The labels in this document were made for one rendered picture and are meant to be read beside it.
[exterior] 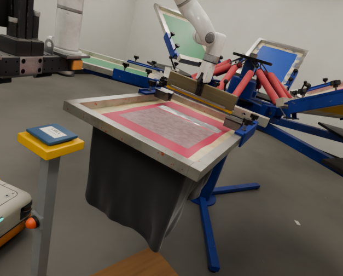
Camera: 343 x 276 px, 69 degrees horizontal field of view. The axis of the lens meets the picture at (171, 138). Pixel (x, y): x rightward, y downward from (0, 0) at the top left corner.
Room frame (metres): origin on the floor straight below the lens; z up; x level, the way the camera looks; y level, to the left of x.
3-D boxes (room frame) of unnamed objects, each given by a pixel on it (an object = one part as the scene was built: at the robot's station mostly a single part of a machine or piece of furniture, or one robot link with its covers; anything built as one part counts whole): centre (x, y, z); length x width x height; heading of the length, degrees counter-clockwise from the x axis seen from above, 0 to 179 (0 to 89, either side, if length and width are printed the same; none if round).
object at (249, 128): (1.23, -0.35, 0.98); 0.30 x 0.05 x 0.07; 156
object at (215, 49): (1.29, -0.04, 1.33); 0.15 x 0.10 x 0.11; 112
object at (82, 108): (1.12, 0.00, 0.97); 0.79 x 0.58 x 0.04; 156
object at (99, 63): (1.99, 0.48, 1.05); 1.08 x 0.61 x 0.23; 96
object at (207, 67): (1.30, -0.07, 1.20); 0.10 x 0.08 x 0.11; 156
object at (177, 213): (0.99, -0.17, 0.74); 0.46 x 0.04 x 0.42; 156
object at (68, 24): (1.06, 0.54, 1.21); 0.16 x 0.13 x 0.15; 80
